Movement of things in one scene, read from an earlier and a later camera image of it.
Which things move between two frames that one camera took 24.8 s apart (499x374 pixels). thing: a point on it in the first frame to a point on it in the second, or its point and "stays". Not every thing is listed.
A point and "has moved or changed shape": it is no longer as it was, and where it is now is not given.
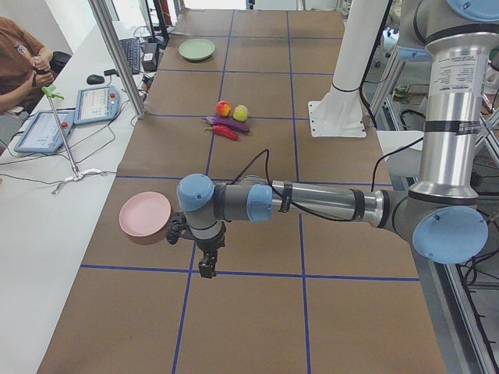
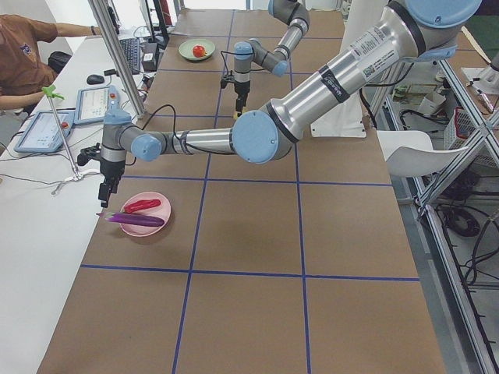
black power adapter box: [150, 57] stays
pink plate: [144, 213] stays
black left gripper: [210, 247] to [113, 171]
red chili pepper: [219, 128] has moved or changed shape
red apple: [223, 109] to [199, 51]
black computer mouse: [94, 79] stays
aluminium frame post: [106, 22] stays
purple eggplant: [226, 123] to [133, 219]
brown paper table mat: [231, 101] stays
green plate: [196, 49] stays
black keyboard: [132, 49] stays
